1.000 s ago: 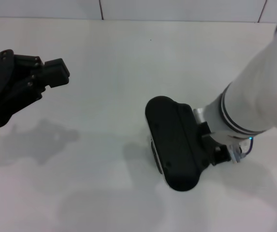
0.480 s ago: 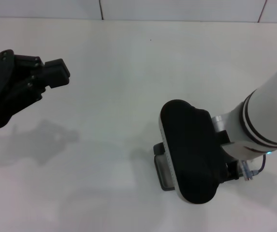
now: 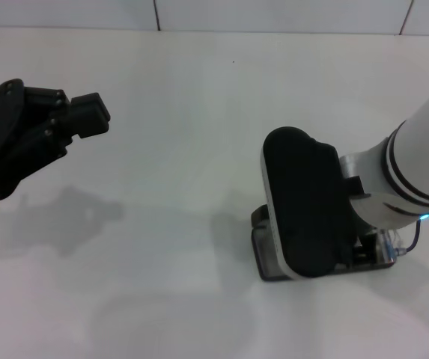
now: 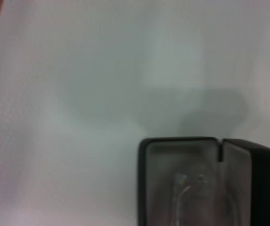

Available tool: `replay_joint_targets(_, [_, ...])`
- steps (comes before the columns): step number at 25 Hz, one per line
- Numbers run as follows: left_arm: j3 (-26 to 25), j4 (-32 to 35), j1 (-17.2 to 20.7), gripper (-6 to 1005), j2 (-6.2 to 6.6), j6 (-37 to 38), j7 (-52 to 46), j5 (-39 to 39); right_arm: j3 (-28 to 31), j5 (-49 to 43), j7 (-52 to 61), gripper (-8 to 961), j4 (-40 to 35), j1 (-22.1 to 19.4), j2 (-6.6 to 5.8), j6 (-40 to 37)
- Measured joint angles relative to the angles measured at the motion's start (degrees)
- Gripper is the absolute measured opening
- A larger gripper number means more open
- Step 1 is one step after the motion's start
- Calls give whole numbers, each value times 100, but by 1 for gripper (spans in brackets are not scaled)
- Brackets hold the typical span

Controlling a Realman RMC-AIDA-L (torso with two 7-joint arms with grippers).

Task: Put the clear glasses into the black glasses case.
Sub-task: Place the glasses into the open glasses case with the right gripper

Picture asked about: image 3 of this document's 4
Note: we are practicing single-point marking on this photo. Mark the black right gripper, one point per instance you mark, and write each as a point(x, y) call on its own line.
point(371, 247)

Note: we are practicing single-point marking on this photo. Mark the black glasses case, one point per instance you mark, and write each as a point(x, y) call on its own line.
point(263, 250)

